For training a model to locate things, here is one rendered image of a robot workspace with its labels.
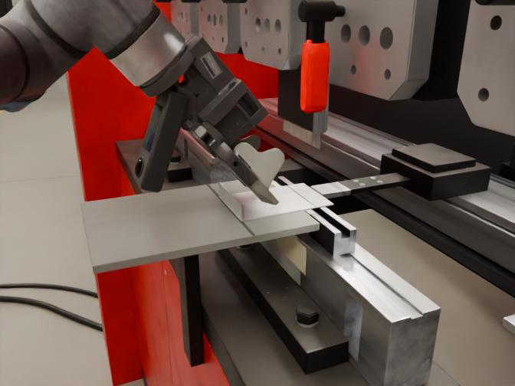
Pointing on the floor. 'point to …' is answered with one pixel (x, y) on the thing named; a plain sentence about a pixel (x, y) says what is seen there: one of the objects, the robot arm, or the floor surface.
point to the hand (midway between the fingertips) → (257, 193)
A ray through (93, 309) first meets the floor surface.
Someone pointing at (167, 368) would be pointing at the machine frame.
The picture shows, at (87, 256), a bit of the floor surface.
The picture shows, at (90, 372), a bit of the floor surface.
